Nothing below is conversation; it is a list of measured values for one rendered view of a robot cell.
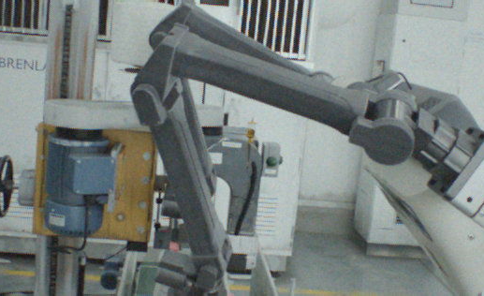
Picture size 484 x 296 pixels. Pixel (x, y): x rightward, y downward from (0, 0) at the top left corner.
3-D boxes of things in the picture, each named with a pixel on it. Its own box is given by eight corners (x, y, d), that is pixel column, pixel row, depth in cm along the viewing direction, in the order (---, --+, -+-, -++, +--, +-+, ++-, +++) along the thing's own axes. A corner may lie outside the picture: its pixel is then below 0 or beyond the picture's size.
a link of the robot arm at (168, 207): (210, 187, 180) (214, 172, 188) (163, 179, 180) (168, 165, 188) (204, 230, 184) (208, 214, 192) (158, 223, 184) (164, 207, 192)
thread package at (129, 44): (175, 72, 182) (181, 2, 180) (106, 66, 181) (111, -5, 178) (175, 68, 199) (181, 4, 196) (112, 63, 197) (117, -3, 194)
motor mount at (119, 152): (117, 214, 187) (122, 151, 184) (91, 213, 186) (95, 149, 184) (125, 190, 215) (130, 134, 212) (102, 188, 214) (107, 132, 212)
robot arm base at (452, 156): (476, 130, 120) (432, 190, 121) (438, 101, 119) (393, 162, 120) (498, 139, 112) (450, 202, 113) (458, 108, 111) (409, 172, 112)
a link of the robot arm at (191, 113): (169, 30, 166) (177, 20, 176) (144, 36, 166) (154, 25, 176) (216, 201, 181) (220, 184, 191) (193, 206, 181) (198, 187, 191)
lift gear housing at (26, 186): (35, 211, 209) (36, 173, 207) (14, 210, 209) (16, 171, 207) (41, 202, 220) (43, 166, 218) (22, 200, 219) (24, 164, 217)
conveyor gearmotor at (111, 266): (128, 295, 371) (130, 267, 369) (97, 293, 369) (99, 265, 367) (132, 275, 400) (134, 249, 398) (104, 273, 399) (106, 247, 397)
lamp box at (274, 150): (277, 178, 210) (281, 146, 208) (261, 176, 209) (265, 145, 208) (274, 172, 217) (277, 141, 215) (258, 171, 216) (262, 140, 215)
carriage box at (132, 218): (149, 244, 209) (158, 133, 204) (26, 235, 205) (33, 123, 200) (153, 220, 233) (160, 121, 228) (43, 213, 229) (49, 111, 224)
